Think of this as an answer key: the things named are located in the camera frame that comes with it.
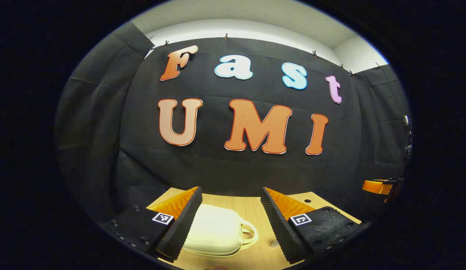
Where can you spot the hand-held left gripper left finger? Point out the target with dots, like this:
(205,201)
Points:
(186,221)

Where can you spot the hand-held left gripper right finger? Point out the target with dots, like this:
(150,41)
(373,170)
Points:
(276,225)

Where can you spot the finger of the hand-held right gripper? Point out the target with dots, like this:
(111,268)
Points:
(375,186)

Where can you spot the cream yellow suitcase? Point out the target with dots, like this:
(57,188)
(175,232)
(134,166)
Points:
(214,232)

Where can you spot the black backdrop cloth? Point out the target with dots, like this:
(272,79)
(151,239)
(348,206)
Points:
(240,165)

